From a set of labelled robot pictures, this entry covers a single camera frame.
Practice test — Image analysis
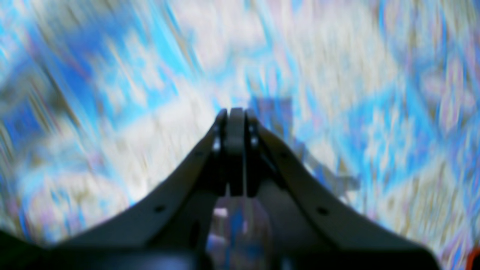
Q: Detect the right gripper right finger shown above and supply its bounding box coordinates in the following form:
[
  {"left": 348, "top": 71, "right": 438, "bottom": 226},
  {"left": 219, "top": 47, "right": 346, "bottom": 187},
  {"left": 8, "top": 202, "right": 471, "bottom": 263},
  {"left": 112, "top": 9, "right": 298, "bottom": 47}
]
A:
[{"left": 244, "top": 110, "right": 440, "bottom": 270}]

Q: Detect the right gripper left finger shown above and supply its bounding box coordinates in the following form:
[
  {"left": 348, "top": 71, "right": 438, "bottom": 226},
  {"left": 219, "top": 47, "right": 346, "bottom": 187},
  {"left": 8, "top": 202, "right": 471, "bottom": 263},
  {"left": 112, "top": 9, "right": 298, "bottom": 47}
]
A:
[{"left": 1, "top": 108, "right": 245, "bottom": 270}]

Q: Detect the patterned blue tablecloth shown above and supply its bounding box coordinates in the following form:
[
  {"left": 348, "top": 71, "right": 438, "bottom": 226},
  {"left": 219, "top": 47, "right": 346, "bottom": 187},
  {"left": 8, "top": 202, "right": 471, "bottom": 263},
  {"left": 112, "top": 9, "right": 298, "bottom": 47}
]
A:
[{"left": 1, "top": 0, "right": 479, "bottom": 270}]

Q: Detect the red clamp right edge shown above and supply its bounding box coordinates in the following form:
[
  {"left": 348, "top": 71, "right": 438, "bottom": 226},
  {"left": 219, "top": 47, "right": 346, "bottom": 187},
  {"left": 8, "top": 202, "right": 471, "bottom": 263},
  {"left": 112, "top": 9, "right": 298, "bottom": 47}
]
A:
[{"left": 465, "top": 246, "right": 480, "bottom": 270}]

